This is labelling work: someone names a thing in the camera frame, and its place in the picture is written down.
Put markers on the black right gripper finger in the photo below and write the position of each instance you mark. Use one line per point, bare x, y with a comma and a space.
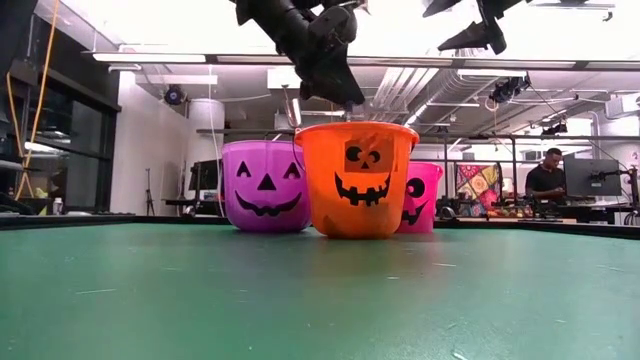
480, 37
440, 6

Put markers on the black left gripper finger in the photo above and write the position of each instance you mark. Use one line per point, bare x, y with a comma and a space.
347, 85
320, 85

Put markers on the orange halloween bucket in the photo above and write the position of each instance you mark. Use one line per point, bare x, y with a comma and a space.
320, 200

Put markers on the purple halloween bucket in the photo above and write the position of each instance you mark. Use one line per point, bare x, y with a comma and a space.
235, 200

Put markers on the pink halloween bucket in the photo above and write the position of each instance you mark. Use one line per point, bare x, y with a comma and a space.
430, 210

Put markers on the long ceiling light panel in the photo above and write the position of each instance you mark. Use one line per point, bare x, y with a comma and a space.
250, 59
150, 57

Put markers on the white round column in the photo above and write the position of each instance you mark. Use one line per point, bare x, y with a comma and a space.
207, 125

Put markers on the black metal railing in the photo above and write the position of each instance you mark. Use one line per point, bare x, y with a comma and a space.
575, 137

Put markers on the dark background monitor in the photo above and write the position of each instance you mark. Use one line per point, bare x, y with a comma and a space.
205, 175

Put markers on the colourful patterned quilt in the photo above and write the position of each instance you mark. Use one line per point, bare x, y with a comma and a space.
477, 187

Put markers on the person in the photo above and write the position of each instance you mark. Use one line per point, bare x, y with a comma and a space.
542, 182

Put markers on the grey desktop monitor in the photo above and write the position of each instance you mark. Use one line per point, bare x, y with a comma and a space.
592, 177

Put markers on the black tripod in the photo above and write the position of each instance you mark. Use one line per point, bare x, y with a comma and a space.
148, 195

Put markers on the green table mat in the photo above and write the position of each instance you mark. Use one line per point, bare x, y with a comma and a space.
320, 300

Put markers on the white plastic bottle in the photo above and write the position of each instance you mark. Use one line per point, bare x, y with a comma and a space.
58, 207

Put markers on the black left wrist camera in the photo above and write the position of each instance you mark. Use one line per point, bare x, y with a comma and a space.
334, 25

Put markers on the black hanging camera rig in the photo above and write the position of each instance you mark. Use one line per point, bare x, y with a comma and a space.
507, 90

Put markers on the black round ceiling camera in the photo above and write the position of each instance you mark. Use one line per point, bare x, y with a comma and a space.
174, 95

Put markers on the white wall air unit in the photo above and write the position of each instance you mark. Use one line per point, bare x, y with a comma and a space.
622, 106

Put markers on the black aluminium station frame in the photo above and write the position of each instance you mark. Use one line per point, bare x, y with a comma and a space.
600, 230

